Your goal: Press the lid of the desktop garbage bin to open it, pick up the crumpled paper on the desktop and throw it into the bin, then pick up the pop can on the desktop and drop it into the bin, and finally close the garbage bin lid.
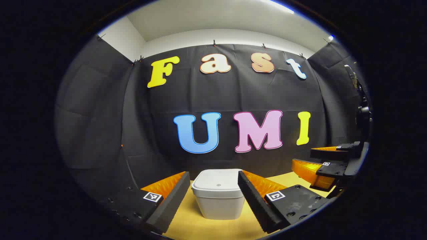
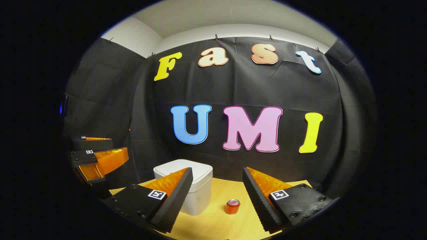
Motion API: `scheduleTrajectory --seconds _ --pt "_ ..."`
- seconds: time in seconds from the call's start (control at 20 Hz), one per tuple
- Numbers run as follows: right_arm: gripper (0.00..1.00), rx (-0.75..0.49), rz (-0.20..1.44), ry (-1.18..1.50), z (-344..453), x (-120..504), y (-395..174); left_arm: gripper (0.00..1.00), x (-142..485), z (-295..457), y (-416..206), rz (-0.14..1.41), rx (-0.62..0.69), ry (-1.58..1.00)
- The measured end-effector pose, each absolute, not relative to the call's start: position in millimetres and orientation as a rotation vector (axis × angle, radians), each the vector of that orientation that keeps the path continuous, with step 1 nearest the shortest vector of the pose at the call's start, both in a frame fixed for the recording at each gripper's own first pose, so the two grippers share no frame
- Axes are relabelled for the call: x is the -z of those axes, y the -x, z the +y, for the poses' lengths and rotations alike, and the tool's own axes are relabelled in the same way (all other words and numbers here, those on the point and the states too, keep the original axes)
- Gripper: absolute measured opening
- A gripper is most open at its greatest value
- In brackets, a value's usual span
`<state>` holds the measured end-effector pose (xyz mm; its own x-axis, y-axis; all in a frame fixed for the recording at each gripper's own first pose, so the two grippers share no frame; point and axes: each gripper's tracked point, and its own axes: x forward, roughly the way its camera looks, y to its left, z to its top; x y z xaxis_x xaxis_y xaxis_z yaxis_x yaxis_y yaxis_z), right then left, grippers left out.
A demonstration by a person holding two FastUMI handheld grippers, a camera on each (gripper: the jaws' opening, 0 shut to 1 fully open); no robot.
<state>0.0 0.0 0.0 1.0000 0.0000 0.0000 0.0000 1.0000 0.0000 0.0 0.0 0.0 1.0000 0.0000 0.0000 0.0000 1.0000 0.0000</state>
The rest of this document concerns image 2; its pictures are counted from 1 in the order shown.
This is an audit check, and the red pop can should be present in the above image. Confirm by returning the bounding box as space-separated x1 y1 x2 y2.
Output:
225 199 241 215

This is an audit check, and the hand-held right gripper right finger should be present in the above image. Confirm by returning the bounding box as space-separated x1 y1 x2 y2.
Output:
242 167 334 234

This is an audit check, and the wooden desktop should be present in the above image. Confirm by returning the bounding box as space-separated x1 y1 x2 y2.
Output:
108 177 314 240

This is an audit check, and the white desktop garbage bin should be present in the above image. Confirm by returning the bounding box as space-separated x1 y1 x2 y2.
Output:
153 159 213 216

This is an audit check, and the black backdrop cloth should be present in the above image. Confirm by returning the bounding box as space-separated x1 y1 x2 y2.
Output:
62 36 377 200

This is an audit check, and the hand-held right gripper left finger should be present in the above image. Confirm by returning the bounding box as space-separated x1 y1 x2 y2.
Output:
102 167 193 234

